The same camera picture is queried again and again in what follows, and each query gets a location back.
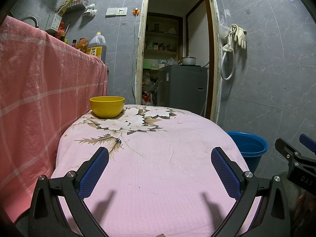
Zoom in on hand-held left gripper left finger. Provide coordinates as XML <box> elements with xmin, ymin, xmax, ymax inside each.
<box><xmin>28</xmin><ymin>147</ymin><xmax>110</xmax><ymax>237</ymax></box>

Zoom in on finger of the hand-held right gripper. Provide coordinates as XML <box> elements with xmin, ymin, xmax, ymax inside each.
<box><xmin>299</xmin><ymin>134</ymin><xmax>316</xmax><ymax>152</ymax></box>
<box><xmin>275</xmin><ymin>138</ymin><xmax>306</xmax><ymax>165</ymax></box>

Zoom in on pink checked towel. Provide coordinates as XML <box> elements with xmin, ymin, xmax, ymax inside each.
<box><xmin>0</xmin><ymin>15</ymin><xmax>109</xmax><ymax>223</ymax></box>

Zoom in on blue plastic bucket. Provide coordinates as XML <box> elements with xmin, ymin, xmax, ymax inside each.
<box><xmin>226</xmin><ymin>131</ymin><xmax>269</xmax><ymax>176</ymax></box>

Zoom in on yellow bowl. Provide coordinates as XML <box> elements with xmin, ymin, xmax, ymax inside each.
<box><xmin>89</xmin><ymin>96</ymin><xmax>125</xmax><ymax>119</ymax></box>

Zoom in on orange packet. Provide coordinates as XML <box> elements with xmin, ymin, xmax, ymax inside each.
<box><xmin>75</xmin><ymin>38</ymin><xmax>89</xmax><ymax>52</ymax></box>

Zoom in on pink floral tablecloth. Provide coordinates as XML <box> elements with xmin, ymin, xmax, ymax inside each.
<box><xmin>51</xmin><ymin>104</ymin><xmax>264</xmax><ymax>237</ymax></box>

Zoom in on crumpled white plastic bag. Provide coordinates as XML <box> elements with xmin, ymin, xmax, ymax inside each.
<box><xmin>83</xmin><ymin>3</ymin><xmax>97</xmax><ymax>16</ymax></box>

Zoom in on metal faucet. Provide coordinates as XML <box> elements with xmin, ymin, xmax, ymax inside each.
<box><xmin>20</xmin><ymin>15</ymin><xmax>40</xmax><ymax>29</ymax></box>

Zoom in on metal pot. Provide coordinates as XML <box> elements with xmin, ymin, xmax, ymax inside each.
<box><xmin>180</xmin><ymin>56</ymin><xmax>197</xmax><ymax>66</ymax></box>

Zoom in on person's right hand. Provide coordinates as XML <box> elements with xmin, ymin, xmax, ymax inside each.
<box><xmin>295</xmin><ymin>194</ymin><xmax>308</xmax><ymax>218</ymax></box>

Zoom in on metal utensil holder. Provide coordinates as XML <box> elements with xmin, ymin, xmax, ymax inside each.
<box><xmin>45</xmin><ymin>12</ymin><xmax>62</xmax><ymax>33</ymax></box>

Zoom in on wooden door frame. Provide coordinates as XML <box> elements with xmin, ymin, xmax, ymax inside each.
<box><xmin>134</xmin><ymin>0</ymin><xmax>223</xmax><ymax>125</ymax></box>

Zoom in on storage shelf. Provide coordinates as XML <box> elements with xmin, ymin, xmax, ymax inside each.
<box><xmin>143</xmin><ymin>12</ymin><xmax>184</xmax><ymax>72</ymax></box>

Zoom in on white sprayer hose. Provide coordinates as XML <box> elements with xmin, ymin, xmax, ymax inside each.
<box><xmin>220</xmin><ymin>33</ymin><xmax>236</xmax><ymax>81</ymax></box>

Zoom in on red plastic item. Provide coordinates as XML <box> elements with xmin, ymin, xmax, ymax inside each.
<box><xmin>57</xmin><ymin>21</ymin><xmax>67</xmax><ymax>40</ymax></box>

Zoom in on clear plastic bag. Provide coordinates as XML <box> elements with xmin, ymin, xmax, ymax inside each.
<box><xmin>218</xmin><ymin>21</ymin><xmax>231</xmax><ymax>40</ymax></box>

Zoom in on wall rack with packets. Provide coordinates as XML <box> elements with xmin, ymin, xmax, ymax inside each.
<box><xmin>60</xmin><ymin>0</ymin><xmax>89</xmax><ymax>14</ymax></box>

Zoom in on white wall switch panel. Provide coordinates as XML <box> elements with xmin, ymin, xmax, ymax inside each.
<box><xmin>106</xmin><ymin>7</ymin><xmax>128</xmax><ymax>18</ymax></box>

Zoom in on cooking oil bottle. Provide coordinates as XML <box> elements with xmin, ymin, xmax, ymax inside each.
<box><xmin>85</xmin><ymin>32</ymin><xmax>108</xmax><ymax>63</ymax></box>

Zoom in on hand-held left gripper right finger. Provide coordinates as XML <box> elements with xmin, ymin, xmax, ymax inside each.
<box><xmin>210</xmin><ymin>147</ymin><xmax>291</xmax><ymax>237</ymax></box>

